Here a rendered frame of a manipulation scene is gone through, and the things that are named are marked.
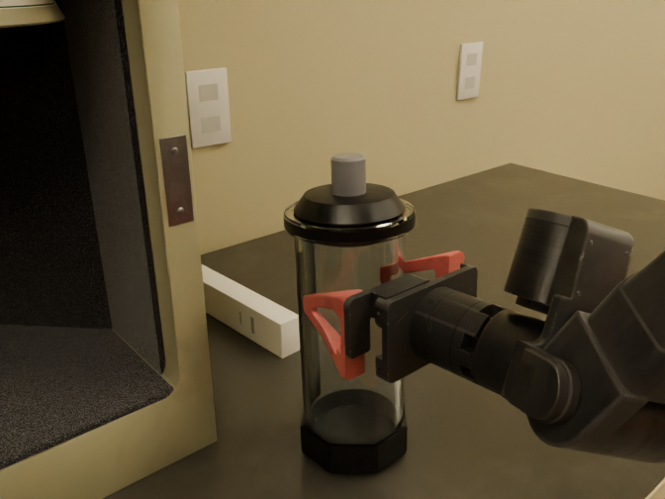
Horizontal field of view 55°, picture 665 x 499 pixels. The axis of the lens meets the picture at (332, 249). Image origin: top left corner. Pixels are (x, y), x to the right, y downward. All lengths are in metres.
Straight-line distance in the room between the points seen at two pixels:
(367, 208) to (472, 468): 0.26
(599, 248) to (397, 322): 0.14
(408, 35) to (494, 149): 0.41
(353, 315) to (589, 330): 0.17
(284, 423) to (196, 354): 0.13
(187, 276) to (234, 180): 0.54
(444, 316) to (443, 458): 0.20
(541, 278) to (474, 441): 0.27
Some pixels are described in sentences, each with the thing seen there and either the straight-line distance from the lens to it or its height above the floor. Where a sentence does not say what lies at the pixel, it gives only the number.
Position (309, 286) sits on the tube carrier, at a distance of 0.51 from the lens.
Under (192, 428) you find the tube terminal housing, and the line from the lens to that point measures 0.61.
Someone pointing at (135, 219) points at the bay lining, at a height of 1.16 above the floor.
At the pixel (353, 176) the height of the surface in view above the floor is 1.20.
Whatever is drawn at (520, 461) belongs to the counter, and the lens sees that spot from 0.63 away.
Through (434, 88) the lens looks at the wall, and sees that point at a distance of 1.35.
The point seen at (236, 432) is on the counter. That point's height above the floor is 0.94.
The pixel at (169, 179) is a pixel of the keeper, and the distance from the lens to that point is 0.50.
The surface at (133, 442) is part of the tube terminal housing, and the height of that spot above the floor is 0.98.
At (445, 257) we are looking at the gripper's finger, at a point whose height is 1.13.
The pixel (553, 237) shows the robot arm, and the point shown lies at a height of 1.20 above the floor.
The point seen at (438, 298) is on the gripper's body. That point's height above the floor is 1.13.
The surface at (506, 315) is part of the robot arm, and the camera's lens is 0.44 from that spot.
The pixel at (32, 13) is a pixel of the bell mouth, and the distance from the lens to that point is 0.49.
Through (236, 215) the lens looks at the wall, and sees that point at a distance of 1.08.
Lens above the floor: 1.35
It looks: 23 degrees down
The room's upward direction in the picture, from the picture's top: straight up
